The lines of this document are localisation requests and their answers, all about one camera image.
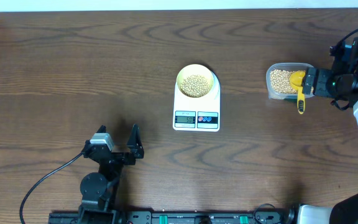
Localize yellow plastic measuring scoop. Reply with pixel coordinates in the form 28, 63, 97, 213
289, 70, 306, 114

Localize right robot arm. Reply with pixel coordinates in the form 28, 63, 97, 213
296, 37, 358, 224

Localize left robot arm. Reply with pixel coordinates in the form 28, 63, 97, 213
78, 124, 144, 223

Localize white digital kitchen scale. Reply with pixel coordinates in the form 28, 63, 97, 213
172, 72, 221, 132

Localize soybeans in bowl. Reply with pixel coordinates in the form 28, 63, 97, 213
180, 75, 211, 98

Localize pale yellow bowl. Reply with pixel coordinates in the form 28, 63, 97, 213
177, 64, 214, 96

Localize green tape label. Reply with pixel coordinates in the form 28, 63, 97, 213
284, 98, 297, 103

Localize soybeans pile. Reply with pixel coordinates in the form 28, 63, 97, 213
270, 69, 305, 94

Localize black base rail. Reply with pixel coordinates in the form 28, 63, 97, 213
48, 210, 296, 224

